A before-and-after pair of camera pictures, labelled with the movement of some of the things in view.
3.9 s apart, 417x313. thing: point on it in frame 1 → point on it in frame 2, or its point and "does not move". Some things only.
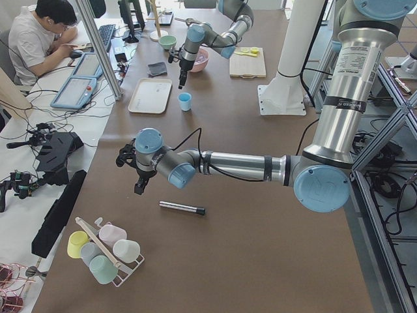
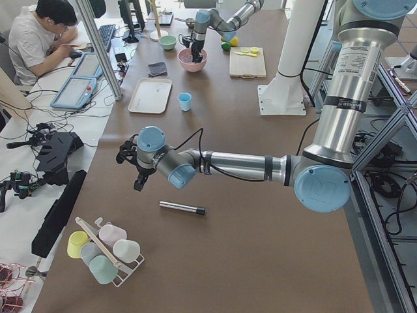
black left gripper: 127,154 does not move
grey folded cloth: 158,68 does not move
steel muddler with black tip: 182,207 does not move
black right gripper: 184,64 → 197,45
